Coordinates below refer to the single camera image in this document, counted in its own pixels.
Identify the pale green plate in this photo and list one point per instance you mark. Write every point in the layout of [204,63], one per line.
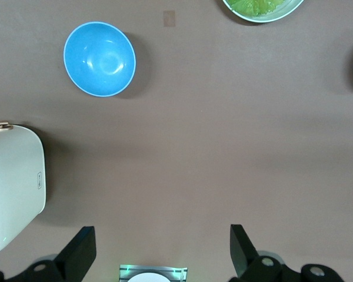
[272,17]

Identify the green lettuce leaf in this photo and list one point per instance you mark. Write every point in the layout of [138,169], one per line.
[253,6]

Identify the tan tape patch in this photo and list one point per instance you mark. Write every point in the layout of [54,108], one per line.
[169,19]

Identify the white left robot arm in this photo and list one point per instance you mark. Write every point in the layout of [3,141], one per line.
[148,278]

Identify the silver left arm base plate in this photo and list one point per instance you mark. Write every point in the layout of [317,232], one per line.
[126,270]

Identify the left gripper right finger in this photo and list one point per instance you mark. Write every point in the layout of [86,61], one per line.
[247,261]

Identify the blue plastic bowl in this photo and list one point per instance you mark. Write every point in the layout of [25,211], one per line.
[100,58]

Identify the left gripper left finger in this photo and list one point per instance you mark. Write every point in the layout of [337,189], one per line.
[73,258]

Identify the cream white toaster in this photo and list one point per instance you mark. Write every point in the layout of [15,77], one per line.
[14,176]

